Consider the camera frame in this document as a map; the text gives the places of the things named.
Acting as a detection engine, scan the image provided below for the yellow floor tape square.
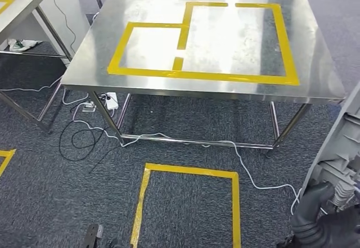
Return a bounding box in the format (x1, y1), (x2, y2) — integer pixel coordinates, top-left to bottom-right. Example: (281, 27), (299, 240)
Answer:
(130, 163), (242, 248)
(0, 148), (17, 177)

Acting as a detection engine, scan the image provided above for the dark robot left hand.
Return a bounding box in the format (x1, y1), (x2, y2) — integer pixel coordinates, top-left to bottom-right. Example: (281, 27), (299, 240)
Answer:
(82, 224), (104, 248)

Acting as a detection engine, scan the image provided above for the thin black hanging cable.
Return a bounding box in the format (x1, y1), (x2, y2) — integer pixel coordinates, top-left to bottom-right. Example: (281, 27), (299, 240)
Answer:
(45, 0), (77, 55)

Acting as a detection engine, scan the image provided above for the long white cable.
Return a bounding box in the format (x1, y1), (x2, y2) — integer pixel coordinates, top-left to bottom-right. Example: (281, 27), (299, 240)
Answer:
(72, 119), (303, 216)

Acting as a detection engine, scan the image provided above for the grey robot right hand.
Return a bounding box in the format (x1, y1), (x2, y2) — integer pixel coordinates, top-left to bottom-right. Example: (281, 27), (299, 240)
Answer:
(291, 182), (360, 248)

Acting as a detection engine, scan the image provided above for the silver wheel hubcap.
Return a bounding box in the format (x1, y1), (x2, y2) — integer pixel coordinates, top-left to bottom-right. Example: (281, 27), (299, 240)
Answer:
(300, 82), (360, 211)

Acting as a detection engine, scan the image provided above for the stainless steel workbench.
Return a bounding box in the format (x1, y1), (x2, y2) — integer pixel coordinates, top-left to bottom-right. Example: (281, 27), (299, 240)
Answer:
(60, 0), (346, 157)

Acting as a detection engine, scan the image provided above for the small yellow tape rectangle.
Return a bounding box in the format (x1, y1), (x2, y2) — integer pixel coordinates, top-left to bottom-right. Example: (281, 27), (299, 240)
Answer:
(106, 21), (186, 76)

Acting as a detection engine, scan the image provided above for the green white plastic bag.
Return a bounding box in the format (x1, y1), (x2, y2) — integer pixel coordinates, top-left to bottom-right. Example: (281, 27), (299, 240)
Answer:
(8, 38), (43, 52)

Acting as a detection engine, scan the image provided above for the white power strip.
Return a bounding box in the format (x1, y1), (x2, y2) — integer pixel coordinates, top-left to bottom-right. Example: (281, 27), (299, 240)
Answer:
(105, 92), (119, 111)

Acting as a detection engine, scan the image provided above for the black coiled cable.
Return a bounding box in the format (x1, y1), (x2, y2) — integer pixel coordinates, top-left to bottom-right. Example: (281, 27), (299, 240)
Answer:
(58, 105), (122, 174)

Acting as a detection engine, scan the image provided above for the tangled white cable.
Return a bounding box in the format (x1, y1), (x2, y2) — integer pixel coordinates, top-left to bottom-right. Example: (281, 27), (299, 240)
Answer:
(0, 75), (91, 107)

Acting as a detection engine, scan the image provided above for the large yellow tape rectangle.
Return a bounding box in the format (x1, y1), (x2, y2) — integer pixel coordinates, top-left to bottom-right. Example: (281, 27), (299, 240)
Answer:
(172, 1), (300, 87)

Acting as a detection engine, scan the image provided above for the stainless steel table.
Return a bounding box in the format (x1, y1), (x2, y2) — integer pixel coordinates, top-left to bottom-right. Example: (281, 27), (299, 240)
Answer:
(0, 0), (74, 133)

